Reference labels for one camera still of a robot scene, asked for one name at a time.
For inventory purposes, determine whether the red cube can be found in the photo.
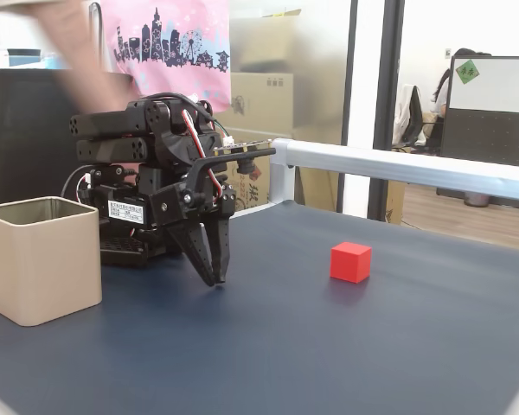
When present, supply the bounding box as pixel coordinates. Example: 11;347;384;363
330;241;372;284

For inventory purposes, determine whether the beige square tin container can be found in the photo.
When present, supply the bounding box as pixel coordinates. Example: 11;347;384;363
0;196;104;329

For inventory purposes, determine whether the cardboard box with black characters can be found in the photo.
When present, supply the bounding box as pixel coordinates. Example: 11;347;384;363
222;129;272;213

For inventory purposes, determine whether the black chair back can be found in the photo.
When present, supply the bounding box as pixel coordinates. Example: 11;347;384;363
0;67;133;204

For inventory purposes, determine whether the open cardboard box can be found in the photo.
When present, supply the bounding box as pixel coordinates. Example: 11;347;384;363
231;8;304;73

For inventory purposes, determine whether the standing person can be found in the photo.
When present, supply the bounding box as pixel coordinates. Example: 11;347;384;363
99;0;233;116

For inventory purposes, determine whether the black door pillar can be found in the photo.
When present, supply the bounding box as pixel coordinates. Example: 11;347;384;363
369;0;406;221

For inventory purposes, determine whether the seated person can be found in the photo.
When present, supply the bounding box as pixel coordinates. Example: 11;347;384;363
430;47;494;118

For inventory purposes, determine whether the black office partition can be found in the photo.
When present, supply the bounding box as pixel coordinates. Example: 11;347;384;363
439;55;519;169

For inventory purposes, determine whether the green square sticker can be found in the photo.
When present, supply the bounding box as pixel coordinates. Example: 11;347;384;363
454;59;481;84

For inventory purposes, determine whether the red white servo cable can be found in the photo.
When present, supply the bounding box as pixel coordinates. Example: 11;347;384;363
181;110;224;201

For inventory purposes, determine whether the white red base cable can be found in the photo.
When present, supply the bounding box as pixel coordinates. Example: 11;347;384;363
75;172;94;202

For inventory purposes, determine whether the black camera cable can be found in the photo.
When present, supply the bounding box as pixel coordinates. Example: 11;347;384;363
144;93;233;142

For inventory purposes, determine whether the black power cable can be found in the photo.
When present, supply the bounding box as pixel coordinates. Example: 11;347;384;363
61;166;96;203

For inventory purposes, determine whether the aluminium frame rail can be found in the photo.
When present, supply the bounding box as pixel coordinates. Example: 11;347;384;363
267;137;519;213

